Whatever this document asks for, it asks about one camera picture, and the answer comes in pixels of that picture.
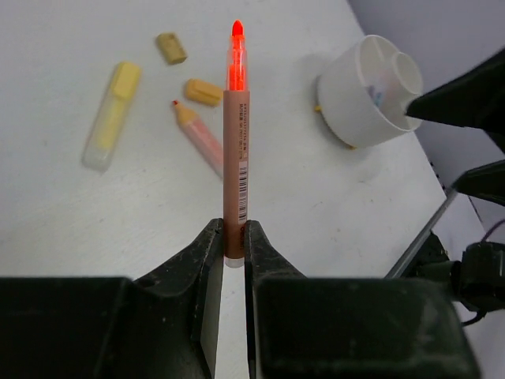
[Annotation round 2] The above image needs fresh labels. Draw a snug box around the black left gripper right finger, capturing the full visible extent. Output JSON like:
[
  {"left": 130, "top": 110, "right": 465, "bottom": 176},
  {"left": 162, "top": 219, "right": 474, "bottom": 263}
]
[{"left": 245, "top": 221, "right": 481, "bottom": 378}]

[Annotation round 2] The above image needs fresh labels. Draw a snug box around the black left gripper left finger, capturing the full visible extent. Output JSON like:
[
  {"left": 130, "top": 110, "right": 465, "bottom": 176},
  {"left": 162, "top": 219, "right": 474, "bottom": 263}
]
[{"left": 1, "top": 219, "right": 223, "bottom": 378}]

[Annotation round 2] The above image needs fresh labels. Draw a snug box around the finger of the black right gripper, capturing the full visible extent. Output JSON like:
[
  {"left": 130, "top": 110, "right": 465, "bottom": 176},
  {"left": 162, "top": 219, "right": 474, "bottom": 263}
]
[
  {"left": 405, "top": 50, "right": 504, "bottom": 150},
  {"left": 452, "top": 159, "right": 505, "bottom": 206}
]

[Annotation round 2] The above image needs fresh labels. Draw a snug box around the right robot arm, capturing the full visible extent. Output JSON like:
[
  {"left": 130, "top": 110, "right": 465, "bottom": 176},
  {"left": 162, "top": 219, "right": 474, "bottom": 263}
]
[{"left": 387, "top": 51, "right": 504, "bottom": 325}]

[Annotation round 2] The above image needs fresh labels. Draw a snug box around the white round desk organizer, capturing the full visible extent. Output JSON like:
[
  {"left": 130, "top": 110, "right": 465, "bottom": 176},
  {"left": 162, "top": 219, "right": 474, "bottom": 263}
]
[{"left": 316, "top": 35, "right": 424, "bottom": 148}]

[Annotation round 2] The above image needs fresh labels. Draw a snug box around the yellow highlighter pen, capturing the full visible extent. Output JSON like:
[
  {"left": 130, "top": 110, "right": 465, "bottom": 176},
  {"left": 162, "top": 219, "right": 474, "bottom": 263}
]
[{"left": 82, "top": 62, "right": 142, "bottom": 172}]

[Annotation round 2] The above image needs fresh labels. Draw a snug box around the tan eraser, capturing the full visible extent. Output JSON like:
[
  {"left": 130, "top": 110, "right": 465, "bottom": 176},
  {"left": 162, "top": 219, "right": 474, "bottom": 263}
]
[{"left": 155, "top": 32, "right": 188, "bottom": 65}]

